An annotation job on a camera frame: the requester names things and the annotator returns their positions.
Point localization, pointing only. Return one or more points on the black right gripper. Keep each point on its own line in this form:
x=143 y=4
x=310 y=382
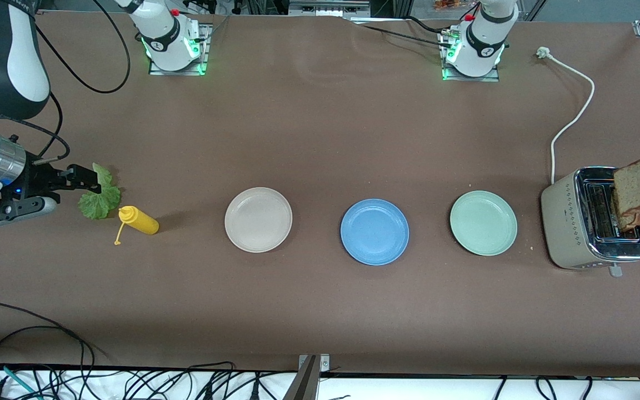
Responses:
x=38 y=179

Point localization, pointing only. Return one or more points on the green lettuce leaf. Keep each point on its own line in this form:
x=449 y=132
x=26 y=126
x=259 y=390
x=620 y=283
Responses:
x=103 y=203

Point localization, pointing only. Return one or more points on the yellow squeeze bottle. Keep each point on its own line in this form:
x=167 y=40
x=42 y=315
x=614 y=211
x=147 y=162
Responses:
x=142 y=222

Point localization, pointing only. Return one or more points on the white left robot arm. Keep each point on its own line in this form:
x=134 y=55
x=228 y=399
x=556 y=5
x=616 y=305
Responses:
x=484 y=39

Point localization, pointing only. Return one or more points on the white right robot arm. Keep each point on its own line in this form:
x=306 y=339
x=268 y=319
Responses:
x=9 y=61

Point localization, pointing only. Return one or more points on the beige plate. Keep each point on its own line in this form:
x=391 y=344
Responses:
x=258 y=220

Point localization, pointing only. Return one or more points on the light green plate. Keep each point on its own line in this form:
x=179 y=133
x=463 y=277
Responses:
x=484 y=222

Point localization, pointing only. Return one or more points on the blue plate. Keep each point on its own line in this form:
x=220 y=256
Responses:
x=374 y=232

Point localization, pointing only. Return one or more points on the beige chrome two-slot toaster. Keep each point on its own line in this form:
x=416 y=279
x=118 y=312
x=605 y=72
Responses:
x=564 y=228

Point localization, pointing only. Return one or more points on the orange packet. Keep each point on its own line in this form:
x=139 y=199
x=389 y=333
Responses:
x=448 y=4

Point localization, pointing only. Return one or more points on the aluminium profile bar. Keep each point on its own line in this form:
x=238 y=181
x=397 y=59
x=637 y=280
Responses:
x=328 y=8

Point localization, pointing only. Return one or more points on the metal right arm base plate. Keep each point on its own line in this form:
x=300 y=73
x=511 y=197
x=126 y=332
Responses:
x=204 y=44

